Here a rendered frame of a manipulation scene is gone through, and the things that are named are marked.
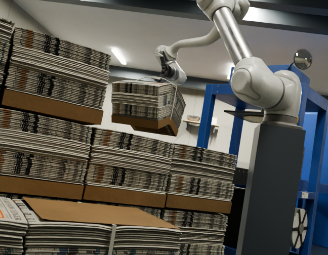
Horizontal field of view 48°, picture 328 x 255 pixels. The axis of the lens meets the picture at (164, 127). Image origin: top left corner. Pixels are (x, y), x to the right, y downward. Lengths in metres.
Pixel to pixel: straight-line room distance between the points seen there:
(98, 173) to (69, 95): 0.25
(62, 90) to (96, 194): 0.33
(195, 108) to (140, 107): 9.68
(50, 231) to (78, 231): 0.06
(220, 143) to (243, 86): 9.90
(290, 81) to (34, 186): 1.20
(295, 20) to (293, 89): 4.19
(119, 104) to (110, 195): 0.90
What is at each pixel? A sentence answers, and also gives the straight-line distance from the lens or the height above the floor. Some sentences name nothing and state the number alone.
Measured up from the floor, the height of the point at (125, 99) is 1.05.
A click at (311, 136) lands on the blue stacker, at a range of 5.47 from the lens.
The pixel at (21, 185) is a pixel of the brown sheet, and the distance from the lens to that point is 1.09.
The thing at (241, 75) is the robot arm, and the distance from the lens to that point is 1.60.
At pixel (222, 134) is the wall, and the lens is 11.49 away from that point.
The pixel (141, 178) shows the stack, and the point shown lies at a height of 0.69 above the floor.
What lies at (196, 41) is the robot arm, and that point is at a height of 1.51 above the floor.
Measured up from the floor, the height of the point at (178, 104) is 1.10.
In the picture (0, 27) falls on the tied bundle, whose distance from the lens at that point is 1.11.
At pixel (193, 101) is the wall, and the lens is 11.61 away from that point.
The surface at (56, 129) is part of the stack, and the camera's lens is 1.09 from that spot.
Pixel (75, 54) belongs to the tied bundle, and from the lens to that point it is 1.13.
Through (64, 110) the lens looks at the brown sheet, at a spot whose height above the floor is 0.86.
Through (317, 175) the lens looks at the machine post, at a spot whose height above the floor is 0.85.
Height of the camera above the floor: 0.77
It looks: 5 degrees up
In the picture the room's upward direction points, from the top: 10 degrees clockwise
